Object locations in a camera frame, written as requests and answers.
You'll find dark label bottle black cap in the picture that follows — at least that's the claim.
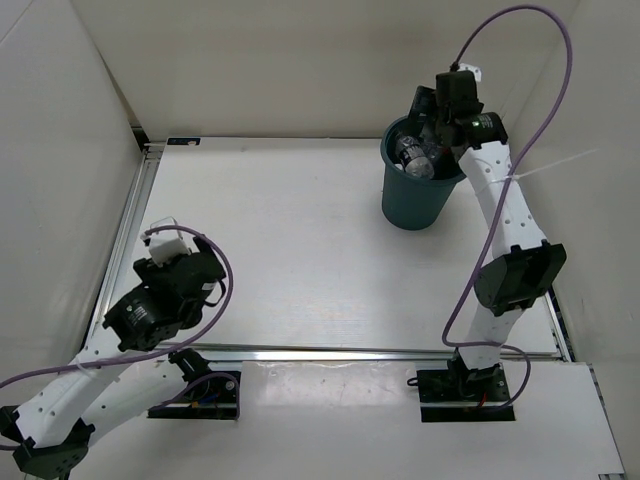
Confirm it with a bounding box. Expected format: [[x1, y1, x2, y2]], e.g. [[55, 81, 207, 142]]
[[395, 134, 435, 179]]

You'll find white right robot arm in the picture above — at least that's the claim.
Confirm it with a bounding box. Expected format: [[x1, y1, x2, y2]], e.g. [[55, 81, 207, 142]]
[[420, 70, 567, 401]]

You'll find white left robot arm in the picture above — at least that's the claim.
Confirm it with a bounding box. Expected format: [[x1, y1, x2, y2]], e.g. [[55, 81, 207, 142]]
[[1, 236, 239, 479]]

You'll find teal plastic bin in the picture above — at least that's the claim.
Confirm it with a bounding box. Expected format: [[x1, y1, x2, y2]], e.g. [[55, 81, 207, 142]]
[[380, 116, 466, 231]]

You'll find white zip tie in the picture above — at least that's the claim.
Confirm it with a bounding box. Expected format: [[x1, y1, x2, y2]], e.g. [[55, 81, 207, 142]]
[[505, 148, 600, 181]]

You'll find blue table sticker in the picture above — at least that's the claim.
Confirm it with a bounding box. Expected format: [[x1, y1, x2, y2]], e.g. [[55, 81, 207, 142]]
[[166, 137, 201, 146]]

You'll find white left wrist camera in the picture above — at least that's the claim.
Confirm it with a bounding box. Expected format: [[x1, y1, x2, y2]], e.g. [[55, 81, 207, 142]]
[[140, 229, 191, 267]]

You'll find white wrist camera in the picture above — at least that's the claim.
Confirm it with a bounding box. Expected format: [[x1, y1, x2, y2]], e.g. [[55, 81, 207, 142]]
[[459, 63, 482, 83], [140, 229, 191, 267]]

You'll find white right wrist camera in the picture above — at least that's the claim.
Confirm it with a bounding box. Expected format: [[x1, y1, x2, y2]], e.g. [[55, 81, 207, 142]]
[[459, 63, 482, 83]]

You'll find aluminium table rail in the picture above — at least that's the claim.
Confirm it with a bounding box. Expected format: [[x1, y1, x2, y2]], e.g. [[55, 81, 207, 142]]
[[74, 144, 566, 366]]

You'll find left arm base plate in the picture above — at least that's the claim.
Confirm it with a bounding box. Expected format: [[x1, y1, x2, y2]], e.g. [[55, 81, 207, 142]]
[[147, 362, 242, 421]]

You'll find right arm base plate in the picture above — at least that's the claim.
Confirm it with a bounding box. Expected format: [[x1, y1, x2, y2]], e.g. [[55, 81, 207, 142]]
[[406, 369, 516, 423]]

